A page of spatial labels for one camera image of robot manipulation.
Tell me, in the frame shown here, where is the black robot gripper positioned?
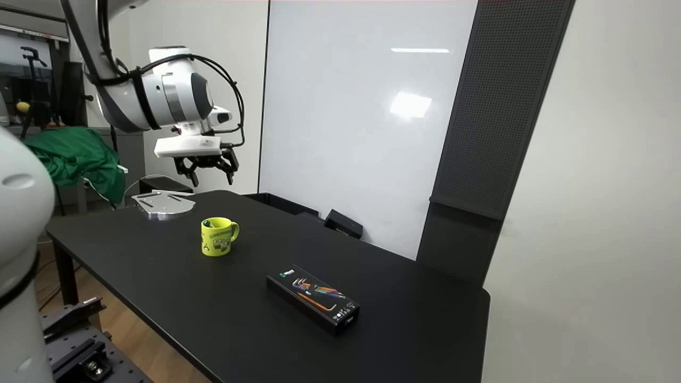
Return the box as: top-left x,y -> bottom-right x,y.
175,146 -> 241,188

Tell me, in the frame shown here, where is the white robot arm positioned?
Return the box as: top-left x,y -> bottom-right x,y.
59,0 -> 246,185

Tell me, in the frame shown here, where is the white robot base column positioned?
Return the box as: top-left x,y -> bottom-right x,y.
0,129 -> 55,383

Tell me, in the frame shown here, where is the yellow green cartoon mug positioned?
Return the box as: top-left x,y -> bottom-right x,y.
201,216 -> 241,258

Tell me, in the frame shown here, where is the white paper stack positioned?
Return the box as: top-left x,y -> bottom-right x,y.
134,193 -> 194,219

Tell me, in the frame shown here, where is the green cloth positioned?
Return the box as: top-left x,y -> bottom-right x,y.
25,125 -> 125,206

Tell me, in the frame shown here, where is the black block on table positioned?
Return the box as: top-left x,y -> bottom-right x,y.
324,210 -> 363,239

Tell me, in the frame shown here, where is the glass whiteboard panel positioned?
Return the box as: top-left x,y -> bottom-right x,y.
260,0 -> 478,259

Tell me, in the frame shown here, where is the black stand frame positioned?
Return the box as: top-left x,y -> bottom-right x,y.
0,0 -> 121,156

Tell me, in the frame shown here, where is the black metal base plate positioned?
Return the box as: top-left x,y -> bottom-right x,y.
41,298 -> 151,383

